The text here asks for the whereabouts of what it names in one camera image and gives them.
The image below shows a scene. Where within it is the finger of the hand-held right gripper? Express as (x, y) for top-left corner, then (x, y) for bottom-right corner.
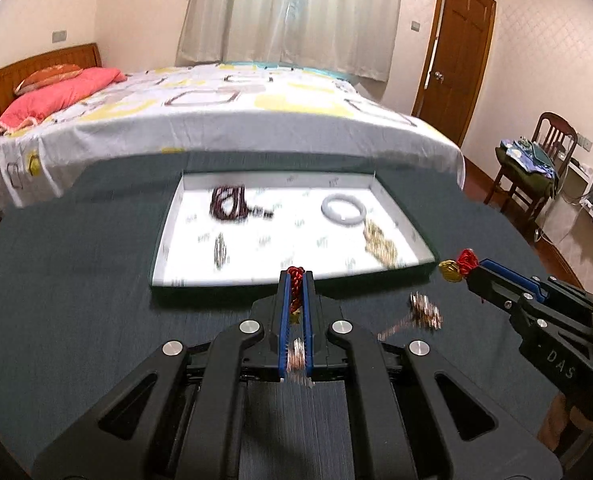
(467, 266), (532, 321)
(478, 258), (585, 306)

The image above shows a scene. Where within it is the white side table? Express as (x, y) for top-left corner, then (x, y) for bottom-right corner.
(537, 157), (593, 256)

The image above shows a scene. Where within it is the person's right forearm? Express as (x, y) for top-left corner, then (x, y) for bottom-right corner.
(537, 394), (585, 453)

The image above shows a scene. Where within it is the wooden bed headboard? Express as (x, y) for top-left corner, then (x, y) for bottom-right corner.
(0, 42), (102, 136)

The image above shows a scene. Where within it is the bed with patterned sheet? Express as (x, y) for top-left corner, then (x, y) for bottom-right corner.
(0, 60), (466, 211)

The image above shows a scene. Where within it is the dark red bead bracelet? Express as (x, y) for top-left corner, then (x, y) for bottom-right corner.
(210, 185), (250, 222)

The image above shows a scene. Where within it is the brown wooden door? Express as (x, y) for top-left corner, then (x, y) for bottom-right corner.
(411, 0), (497, 148)

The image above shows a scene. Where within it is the white jade bangle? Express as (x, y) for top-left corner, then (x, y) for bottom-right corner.
(321, 192), (368, 226)

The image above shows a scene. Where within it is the pink pillow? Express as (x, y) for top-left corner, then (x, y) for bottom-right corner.
(0, 66), (127, 136)

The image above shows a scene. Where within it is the dark wooden chair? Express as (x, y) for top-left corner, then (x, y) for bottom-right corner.
(484, 111), (578, 226)

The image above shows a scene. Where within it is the shallow white-lined box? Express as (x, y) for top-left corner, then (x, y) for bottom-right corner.
(149, 170), (437, 303)

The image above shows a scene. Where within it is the orange red pillow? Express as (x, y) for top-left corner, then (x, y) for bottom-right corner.
(14, 63), (84, 96)

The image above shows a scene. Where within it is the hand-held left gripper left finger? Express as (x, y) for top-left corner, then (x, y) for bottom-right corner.
(31, 270), (297, 480)

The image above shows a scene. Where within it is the pile of clothes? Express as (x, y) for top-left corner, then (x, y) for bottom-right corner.
(494, 137), (560, 196)

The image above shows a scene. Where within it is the white curtain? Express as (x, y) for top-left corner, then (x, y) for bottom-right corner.
(176, 0), (406, 82)

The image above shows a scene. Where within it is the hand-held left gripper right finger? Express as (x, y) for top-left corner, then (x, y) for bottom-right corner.
(301, 270), (562, 480)

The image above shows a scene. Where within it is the flower hairpin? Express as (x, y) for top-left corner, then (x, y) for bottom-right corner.
(377, 291), (445, 341)

